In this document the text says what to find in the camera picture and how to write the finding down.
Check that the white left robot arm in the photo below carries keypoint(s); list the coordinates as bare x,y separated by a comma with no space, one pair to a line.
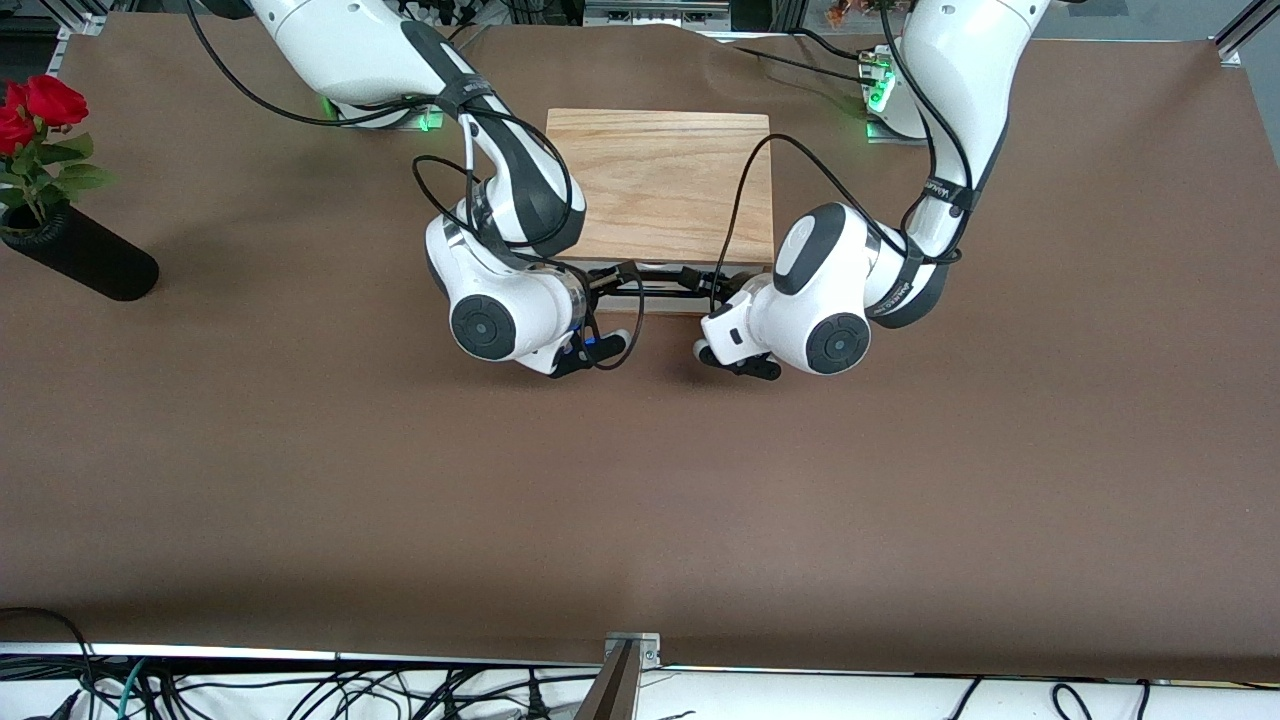
830,300

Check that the light wooden drawer cabinet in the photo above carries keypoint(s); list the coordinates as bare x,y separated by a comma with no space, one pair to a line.
660,170

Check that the brown table cover sheet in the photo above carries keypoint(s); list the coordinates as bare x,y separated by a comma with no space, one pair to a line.
640,500

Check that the grey power strip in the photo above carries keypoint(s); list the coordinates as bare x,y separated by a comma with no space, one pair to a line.
650,12

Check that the black cylindrical vase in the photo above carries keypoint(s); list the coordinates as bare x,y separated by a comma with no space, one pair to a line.
95,260

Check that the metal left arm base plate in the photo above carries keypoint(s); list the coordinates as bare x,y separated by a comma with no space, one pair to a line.
880,133

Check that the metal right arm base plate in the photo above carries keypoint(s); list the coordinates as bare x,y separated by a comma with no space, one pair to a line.
430,122

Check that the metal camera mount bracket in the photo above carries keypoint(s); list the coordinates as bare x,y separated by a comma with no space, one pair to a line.
625,690

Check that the aluminium frame profile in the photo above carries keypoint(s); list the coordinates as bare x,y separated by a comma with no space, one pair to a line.
85,15
1245,25

